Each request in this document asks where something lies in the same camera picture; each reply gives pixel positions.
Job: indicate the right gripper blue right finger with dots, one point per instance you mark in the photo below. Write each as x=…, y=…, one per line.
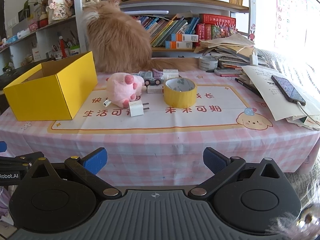
x=225, y=171

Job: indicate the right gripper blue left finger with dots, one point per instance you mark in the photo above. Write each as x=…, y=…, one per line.
x=85, y=169

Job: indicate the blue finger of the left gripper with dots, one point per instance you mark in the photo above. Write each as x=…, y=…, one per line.
x=3, y=146

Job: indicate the white power adapter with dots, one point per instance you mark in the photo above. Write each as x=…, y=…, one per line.
x=137, y=108

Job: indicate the yellow tape roll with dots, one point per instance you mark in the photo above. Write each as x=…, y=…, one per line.
x=180, y=92

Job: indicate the pink plush pig toy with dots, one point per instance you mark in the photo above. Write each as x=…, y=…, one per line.
x=122, y=88

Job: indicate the white staples box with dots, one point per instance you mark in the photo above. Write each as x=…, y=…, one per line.
x=169, y=74

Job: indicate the grey purple toy truck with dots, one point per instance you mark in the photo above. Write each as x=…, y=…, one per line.
x=151, y=77

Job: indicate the pink checkered tablecloth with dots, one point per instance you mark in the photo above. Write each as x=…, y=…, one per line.
x=164, y=146

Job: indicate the yellow cardboard box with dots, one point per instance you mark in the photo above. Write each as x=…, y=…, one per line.
x=52, y=90

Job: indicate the black pen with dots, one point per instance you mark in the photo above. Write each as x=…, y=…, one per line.
x=254, y=90

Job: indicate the white paper sheet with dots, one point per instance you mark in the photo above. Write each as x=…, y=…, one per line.
x=276, y=102

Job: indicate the black smartphone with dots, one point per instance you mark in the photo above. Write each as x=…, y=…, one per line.
x=288, y=90

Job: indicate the stack of papers and books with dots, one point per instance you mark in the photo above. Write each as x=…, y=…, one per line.
x=232, y=53

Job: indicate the white green lid jar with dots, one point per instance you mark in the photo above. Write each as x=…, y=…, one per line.
x=74, y=50

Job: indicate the orange fluffy cat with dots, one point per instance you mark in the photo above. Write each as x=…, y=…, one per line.
x=121, y=44

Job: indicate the orange white medicine box lower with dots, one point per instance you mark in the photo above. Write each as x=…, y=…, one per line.
x=178, y=45

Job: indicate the orange white medicine box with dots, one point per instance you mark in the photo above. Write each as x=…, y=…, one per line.
x=184, y=38
x=178, y=45

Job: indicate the orange white medicine box upper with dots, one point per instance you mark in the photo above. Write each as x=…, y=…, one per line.
x=184, y=38

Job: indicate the red round doll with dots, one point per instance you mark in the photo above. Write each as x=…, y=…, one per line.
x=43, y=20

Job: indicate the red box on books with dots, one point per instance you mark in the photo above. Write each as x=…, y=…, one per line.
x=214, y=19

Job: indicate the rabbit figurine doll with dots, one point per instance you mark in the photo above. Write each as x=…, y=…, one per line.
x=59, y=9

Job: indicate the white wooden bookshelf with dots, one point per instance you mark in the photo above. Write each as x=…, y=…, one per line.
x=44, y=38

